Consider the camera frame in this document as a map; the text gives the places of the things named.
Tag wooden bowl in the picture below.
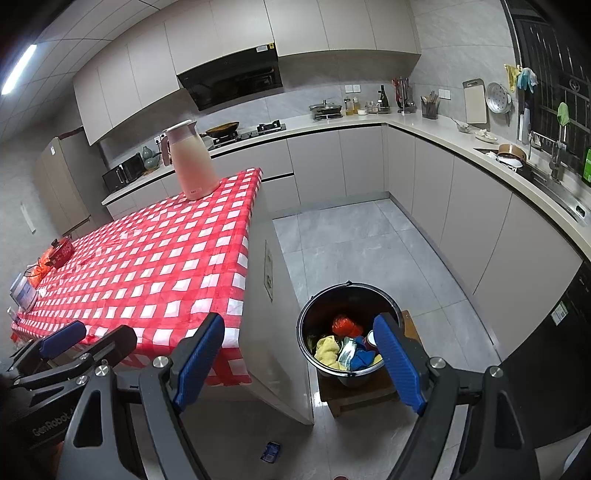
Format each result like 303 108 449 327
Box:
496 143 528 168

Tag pink thermos jug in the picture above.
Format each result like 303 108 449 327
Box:
159 119 221 200

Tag beige refrigerator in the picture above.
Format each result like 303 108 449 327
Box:
31 134 105 236

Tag wooden stool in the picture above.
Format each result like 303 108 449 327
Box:
316 309 421 417

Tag red checked tablecloth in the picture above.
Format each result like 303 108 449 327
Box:
10 167 264 388

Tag yellow cloth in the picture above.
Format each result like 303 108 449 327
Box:
315 336 342 367

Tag orange net bag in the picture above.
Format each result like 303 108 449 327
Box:
28 251 54 283

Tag black bucket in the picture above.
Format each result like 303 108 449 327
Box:
297 282 404 379

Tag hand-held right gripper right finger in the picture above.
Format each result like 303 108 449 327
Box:
373 313 541 480

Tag white cutting board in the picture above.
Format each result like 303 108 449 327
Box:
462 78 488 125

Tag round metal steamer plate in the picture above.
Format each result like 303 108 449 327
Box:
486 82 513 114

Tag metal faucet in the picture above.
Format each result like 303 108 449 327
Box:
547 124 568 183

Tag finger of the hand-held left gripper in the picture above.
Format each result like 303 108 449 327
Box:
7 320 88 372
13 325 138 391

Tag ceiling strip light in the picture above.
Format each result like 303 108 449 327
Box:
0 44 38 95

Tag beige wall cabinets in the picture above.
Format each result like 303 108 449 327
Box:
73 0 422 147

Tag orange plastic bag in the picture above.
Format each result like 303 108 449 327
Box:
331 314 365 337

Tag steel sink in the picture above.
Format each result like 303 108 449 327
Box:
517 161 587 222

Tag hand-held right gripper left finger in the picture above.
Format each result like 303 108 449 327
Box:
55 313 225 480

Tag utensil rack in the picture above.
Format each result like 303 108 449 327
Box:
392 77 416 115

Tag black window grille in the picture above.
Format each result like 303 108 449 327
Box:
501 0 591 167

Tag blue cloth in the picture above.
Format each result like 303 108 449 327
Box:
349 348 377 370

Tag black microwave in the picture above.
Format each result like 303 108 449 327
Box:
102 153 146 193

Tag black dishwasher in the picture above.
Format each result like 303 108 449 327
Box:
501 263 591 448

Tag black range hood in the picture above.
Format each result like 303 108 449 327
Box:
177 44 283 112

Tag gas stove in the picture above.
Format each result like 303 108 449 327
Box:
208 121 287 148

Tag white kitchen island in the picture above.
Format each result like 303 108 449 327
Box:
108 217 315 425

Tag kitchen counter with base cabinets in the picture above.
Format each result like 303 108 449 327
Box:
102 113 591 324

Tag wok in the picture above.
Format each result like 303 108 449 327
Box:
201 121 241 137

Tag white green milk carton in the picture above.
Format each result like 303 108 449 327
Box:
337 337 358 365

